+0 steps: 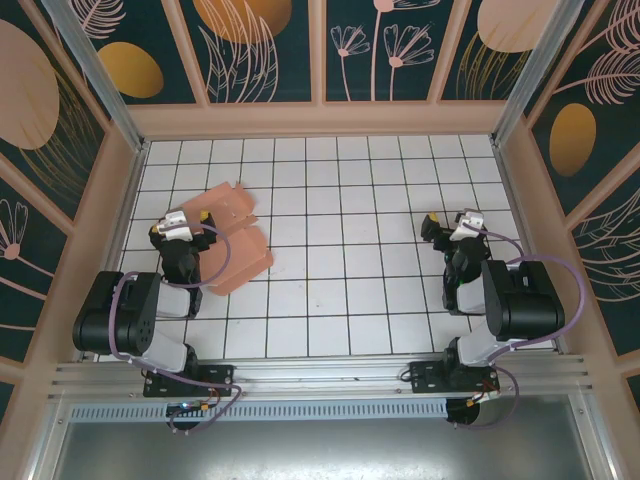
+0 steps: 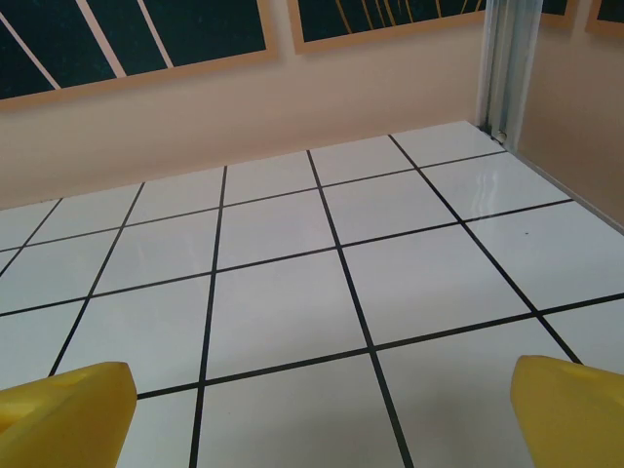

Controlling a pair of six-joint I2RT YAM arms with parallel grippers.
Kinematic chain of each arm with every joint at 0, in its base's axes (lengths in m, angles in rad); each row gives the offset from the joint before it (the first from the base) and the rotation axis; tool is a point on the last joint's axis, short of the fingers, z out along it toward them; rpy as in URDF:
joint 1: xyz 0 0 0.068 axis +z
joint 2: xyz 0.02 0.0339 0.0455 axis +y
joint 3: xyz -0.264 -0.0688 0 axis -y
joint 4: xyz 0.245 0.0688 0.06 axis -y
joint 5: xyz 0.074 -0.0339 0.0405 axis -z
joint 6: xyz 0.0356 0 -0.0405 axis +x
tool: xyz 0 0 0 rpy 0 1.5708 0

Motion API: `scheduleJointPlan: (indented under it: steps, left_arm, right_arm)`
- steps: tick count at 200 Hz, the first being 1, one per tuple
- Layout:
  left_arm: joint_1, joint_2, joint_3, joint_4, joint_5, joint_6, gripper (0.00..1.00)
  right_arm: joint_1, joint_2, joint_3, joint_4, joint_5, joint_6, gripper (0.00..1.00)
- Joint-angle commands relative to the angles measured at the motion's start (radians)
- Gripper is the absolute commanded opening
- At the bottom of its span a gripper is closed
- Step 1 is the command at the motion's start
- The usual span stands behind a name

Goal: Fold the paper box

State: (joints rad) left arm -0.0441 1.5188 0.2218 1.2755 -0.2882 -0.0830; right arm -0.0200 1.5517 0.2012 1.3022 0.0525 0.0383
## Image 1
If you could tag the peach paper box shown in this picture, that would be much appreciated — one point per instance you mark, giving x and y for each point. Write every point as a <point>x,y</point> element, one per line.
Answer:
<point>242,255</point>

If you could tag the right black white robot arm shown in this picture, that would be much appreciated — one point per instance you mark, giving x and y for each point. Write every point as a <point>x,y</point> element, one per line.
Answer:
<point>525,300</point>

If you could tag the small electronics board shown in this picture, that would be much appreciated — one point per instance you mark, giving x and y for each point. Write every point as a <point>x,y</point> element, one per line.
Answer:
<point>187,407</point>

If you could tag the grey metal sheet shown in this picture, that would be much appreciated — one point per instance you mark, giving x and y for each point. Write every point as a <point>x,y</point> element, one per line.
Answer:
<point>320,450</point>

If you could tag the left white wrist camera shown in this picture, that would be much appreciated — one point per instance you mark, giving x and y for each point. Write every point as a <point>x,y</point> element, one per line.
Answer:
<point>175,225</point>

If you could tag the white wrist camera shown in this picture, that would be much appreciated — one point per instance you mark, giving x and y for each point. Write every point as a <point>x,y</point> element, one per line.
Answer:
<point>175,225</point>
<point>470,221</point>

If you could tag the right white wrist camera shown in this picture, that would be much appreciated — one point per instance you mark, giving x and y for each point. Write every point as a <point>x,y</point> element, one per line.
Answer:
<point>470,221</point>

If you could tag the thin aluminium side rail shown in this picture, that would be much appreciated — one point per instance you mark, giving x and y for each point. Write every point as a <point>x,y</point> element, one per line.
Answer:
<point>129,210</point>
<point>511,200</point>

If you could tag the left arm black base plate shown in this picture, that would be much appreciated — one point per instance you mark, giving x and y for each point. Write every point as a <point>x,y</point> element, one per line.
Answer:
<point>215,377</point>

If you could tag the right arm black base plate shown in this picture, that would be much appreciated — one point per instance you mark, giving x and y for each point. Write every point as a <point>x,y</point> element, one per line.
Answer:
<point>425,377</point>

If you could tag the aluminium corner post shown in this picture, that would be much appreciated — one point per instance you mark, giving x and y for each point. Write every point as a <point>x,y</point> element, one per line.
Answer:
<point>526,75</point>
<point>99,75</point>

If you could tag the aluminium mounting rail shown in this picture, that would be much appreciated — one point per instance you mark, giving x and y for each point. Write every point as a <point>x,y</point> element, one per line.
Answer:
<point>325,367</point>

